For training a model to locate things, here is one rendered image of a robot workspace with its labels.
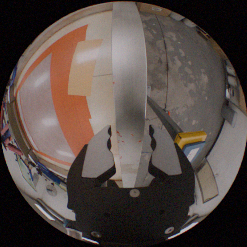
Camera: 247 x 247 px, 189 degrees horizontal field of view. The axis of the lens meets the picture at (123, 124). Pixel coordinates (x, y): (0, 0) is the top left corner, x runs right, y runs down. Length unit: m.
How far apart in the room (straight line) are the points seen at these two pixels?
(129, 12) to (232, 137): 3.20
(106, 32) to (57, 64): 0.11
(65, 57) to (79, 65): 0.05
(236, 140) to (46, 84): 3.33
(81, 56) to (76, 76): 0.04
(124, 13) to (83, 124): 0.22
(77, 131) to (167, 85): 1.16
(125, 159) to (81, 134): 0.10
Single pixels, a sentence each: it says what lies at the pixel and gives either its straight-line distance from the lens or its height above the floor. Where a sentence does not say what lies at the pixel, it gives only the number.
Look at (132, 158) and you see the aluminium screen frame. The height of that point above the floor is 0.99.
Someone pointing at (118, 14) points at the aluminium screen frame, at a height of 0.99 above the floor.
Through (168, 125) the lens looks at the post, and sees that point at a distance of 0.38.
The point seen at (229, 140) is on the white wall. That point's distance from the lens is 3.23.
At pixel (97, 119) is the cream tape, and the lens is 0.15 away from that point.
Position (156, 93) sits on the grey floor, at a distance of 1.16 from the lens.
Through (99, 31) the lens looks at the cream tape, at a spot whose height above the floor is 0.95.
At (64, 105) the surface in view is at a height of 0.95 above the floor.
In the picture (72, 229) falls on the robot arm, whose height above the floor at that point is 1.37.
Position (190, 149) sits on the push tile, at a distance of 0.25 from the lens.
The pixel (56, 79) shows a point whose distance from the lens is 0.19.
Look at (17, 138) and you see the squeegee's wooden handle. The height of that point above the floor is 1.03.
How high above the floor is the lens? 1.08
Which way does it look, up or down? 60 degrees down
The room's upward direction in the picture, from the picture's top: 177 degrees counter-clockwise
